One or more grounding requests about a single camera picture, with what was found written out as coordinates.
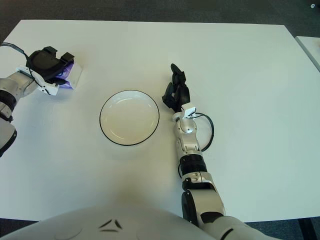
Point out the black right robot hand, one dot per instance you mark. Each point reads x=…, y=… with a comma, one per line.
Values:
x=183, y=96

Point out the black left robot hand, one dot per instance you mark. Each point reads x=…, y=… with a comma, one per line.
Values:
x=43, y=62

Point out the purple tissue paper pack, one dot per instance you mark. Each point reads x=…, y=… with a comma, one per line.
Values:
x=76, y=72

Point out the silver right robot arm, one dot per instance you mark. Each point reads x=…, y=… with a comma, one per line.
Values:
x=190, y=142

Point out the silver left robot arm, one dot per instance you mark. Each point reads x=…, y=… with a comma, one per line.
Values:
x=20, y=85

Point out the white plate with black rim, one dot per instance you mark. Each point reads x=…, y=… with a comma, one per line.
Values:
x=128, y=118

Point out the white side table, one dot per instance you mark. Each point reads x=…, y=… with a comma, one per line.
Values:
x=312, y=45

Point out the grey robot torso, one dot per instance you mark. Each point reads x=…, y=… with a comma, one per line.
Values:
x=112, y=225

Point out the small white floor object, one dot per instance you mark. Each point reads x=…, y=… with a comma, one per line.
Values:
x=312, y=5

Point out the black table leg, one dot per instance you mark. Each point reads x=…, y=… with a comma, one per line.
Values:
x=305, y=230

